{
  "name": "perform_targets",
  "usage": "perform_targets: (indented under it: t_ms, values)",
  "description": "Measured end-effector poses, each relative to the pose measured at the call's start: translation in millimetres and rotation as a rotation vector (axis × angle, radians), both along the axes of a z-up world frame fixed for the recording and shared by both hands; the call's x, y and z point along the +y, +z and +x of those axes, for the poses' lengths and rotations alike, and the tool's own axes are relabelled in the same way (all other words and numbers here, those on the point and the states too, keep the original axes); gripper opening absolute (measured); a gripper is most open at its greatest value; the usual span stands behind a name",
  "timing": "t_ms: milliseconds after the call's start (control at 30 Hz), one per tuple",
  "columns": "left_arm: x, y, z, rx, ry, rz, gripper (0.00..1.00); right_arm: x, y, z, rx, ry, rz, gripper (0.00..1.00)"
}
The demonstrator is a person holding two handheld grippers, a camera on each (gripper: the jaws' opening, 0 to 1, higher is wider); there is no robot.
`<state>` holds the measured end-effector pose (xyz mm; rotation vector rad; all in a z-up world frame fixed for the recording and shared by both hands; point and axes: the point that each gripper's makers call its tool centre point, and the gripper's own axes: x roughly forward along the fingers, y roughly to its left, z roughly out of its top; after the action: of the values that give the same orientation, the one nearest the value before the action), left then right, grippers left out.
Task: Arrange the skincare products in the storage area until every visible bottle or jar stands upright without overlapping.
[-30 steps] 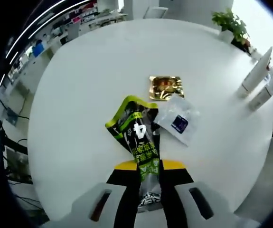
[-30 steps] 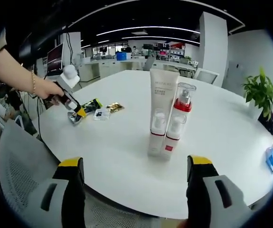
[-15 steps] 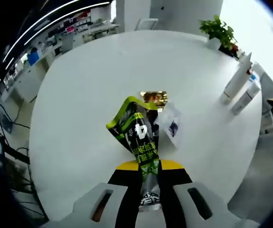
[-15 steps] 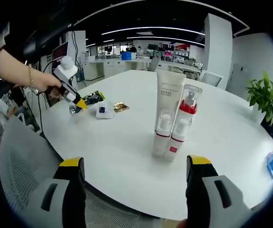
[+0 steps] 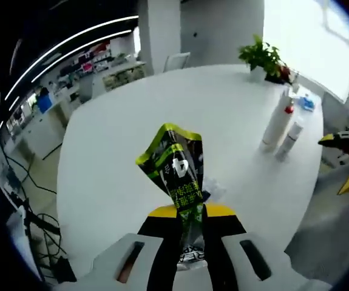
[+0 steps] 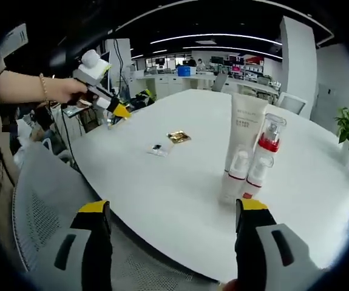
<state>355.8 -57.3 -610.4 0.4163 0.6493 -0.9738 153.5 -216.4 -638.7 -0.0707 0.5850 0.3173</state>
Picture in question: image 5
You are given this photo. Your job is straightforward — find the blue storage box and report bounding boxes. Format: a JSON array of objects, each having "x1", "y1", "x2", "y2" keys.
[{"x1": 37, "y1": 93, "x2": 54, "y2": 115}]

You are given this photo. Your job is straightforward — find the white standing desk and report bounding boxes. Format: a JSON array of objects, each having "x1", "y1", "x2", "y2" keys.
[{"x1": 0, "y1": 127, "x2": 41, "y2": 273}]

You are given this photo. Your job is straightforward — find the black desk frame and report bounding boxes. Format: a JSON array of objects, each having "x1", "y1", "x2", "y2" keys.
[{"x1": 22, "y1": 199, "x2": 63, "y2": 237}]

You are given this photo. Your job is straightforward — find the red potted plant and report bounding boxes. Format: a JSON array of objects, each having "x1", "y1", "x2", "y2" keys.
[{"x1": 265, "y1": 63, "x2": 293, "y2": 85}]

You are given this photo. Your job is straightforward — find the green black skincare sachet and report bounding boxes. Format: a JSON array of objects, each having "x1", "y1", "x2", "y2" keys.
[{"x1": 135, "y1": 122, "x2": 210, "y2": 272}]

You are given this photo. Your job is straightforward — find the small white skincare bottle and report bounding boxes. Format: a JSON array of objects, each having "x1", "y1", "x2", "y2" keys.
[{"x1": 274, "y1": 121, "x2": 305, "y2": 161}]

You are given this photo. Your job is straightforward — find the green potted plant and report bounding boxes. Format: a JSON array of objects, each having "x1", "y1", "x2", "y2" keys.
[{"x1": 237, "y1": 33, "x2": 284, "y2": 82}]

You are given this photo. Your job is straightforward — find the black cable bundle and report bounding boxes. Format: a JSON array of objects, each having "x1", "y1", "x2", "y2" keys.
[{"x1": 4, "y1": 154, "x2": 72, "y2": 273}]

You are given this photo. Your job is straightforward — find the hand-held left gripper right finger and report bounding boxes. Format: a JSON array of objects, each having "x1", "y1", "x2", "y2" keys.
[{"x1": 202, "y1": 202, "x2": 330, "y2": 291}]

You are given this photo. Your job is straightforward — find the white skincare tube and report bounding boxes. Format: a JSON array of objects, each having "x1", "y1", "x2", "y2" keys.
[{"x1": 261, "y1": 87, "x2": 288, "y2": 152}]

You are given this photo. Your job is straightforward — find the white chair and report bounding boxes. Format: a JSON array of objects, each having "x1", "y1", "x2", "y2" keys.
[{"x1": 163, "y1": 51, "x2": 192, "y2": 73}]

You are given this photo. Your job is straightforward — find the grey mesh office chair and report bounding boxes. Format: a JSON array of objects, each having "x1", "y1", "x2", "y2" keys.
[{"x1": 283, "y1": 172, "x2": 349, "y2": 273}]

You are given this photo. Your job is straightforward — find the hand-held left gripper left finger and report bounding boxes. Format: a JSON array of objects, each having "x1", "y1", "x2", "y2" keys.
[{"x1": 54, "y1": 204, "x2": 183, "y2": 291}]

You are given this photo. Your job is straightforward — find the grey background chair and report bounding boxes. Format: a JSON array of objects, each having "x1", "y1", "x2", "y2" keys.
[{"x1": 78, "y1": 77, "x2": 95, "y2": 104}]

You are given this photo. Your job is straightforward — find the blue gloves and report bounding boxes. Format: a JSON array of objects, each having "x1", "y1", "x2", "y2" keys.
[{"x1": 295, "y1": 95, "x2": 316, "y2": 112}]

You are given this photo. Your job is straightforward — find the white office counter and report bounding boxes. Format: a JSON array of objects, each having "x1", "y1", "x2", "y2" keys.
[{"x1": 5, "y1": 60, "x2": 147, "y2": 158}]

